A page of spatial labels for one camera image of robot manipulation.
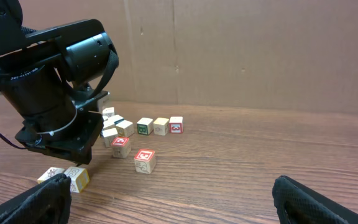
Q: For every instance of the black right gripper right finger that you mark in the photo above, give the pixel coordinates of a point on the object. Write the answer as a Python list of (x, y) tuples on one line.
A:
[(298, 204)]

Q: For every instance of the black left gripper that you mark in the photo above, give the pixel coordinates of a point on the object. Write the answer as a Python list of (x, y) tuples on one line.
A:
[(66, 131)]

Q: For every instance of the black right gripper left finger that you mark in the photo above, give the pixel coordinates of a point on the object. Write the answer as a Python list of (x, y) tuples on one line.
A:
[(48, 202)]

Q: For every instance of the plain wooden picture block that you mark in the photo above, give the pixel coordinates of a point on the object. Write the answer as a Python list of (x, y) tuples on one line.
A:
[(52, 171)]

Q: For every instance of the yellow top picture block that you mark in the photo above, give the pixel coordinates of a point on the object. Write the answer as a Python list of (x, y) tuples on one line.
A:
[(79, 178)]

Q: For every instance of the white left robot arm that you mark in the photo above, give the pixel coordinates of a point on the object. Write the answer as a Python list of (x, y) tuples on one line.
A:
[(54, 79)]

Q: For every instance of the plain block below cluster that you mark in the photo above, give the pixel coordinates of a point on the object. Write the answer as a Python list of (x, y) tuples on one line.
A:
[(109, 135)]

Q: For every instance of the blue edged centre block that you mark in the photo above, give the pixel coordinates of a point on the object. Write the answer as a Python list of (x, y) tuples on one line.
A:
[(108, 124)]

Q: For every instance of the blue edged block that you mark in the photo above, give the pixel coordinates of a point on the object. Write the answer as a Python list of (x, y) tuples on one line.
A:
[(108, 124), (116, 119)]

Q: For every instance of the far rear cluster block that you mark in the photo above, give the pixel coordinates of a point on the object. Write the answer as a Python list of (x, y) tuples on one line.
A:
[(109, 112)]

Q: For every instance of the blue edged rear block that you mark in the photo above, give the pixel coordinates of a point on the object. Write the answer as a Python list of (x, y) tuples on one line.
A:
[(116, 119)]

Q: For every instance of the red E block rear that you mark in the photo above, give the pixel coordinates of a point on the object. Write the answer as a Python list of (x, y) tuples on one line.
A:
[(121, 147)]

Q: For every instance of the red e block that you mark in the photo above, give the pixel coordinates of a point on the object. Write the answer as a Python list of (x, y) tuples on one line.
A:
[(145, 161), (121, 147)]

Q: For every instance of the blue yellow sided block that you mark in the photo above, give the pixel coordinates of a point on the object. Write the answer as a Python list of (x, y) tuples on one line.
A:
[(125, 128)]

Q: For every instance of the green B letter block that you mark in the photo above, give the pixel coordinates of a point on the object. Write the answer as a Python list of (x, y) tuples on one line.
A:
[(145, 126)]

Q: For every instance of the red E block front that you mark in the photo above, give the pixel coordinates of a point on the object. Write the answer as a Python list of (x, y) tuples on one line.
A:
[(145, 161)]

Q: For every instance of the yellow top hand block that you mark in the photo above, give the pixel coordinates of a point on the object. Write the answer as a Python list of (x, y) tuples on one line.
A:
[(161, 126)]

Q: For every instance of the red number 3 block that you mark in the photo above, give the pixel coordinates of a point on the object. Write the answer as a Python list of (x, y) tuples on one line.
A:
[(176, 124)]

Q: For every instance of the brown cardboard backdrop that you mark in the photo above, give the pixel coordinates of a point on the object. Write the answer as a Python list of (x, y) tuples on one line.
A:
[(292, 55)]

